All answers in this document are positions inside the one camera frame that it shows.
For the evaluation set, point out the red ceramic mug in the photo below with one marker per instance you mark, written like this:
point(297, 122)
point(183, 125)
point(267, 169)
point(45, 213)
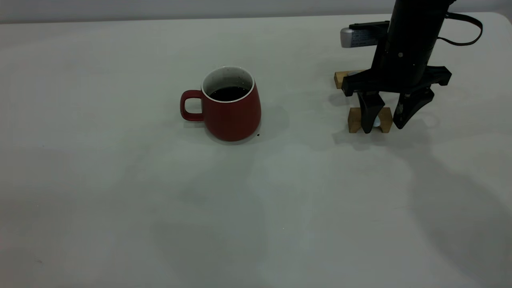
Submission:
point(234, 120)

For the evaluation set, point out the arched wooden block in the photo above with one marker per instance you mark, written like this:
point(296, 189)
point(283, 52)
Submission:
point(354, 120)

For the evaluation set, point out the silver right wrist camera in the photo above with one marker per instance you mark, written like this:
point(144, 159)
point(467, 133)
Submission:
point(360, 36)

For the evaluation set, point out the flat rectangular wooden block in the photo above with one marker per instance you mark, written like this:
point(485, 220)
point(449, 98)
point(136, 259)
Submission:
point(340, 78)

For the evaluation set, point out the dark coffee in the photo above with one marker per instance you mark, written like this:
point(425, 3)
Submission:
point(228, 93)

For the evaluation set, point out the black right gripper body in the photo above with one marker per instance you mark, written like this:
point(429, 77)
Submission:
point(400, 76)

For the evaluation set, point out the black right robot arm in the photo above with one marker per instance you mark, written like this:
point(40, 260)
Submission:
point(414, 22)

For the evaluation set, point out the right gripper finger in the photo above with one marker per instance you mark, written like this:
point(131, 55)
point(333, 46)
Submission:
point(371, 110)
point(410, 108)

